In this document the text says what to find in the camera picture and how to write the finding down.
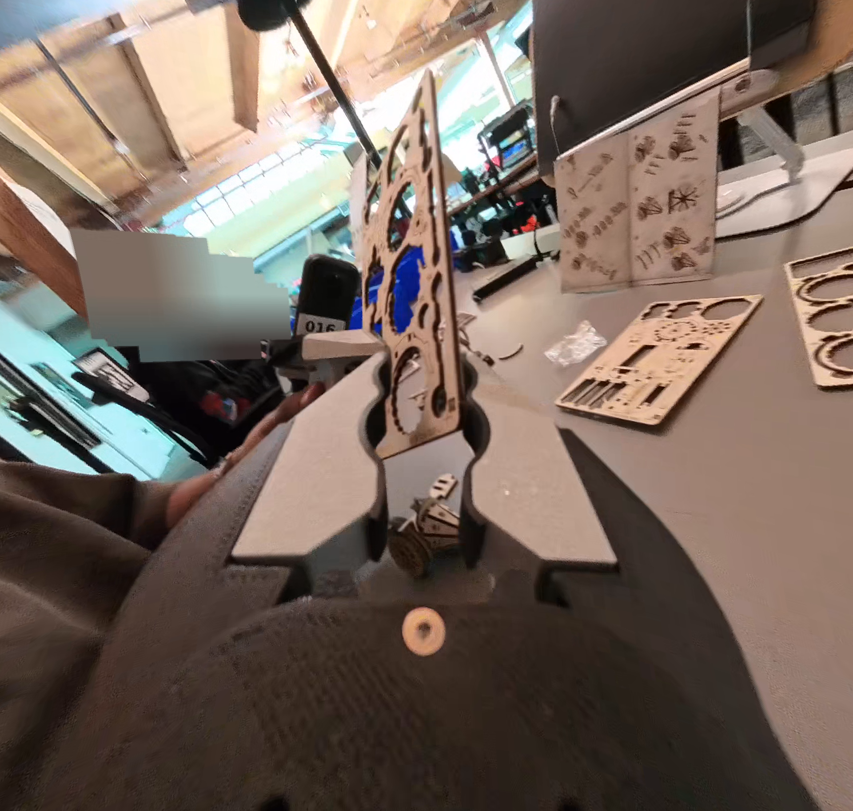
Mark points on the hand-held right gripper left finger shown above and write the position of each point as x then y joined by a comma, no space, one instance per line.
313,484

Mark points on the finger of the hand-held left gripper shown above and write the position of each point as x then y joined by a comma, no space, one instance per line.
340,348

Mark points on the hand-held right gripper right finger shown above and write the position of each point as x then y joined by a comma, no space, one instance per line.
533,491

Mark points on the small wooden sidecar model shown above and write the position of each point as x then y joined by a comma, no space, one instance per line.
436,524

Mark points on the narrow wooden parts sheet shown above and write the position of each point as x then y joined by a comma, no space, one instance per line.
440,434

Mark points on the person's left forearm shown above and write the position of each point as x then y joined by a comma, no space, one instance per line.
193,491

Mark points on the grey desk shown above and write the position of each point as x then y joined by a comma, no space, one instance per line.
733,491

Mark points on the person's left hand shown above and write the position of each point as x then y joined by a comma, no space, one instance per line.
273,424

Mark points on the large blue plastic bin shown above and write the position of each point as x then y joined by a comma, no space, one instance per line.
400,311

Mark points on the rounded slotted wooden piece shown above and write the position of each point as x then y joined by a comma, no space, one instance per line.
443,488

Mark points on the short wooden arc piece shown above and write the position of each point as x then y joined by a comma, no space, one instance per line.
513,352

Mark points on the small clear plastic bag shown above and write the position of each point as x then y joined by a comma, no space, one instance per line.
576,344

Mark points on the long black bar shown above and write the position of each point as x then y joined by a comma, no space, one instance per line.
506,278

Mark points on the wide wooden parts sheet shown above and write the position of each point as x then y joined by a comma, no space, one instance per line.
716,351

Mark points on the open instruction booklet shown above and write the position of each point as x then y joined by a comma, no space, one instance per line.
600,225

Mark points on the person's brown sweater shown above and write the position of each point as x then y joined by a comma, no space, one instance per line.
53,591

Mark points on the silver monitor stand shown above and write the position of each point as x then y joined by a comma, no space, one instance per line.
786,191

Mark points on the black computer monitor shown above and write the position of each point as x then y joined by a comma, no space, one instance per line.
633,38

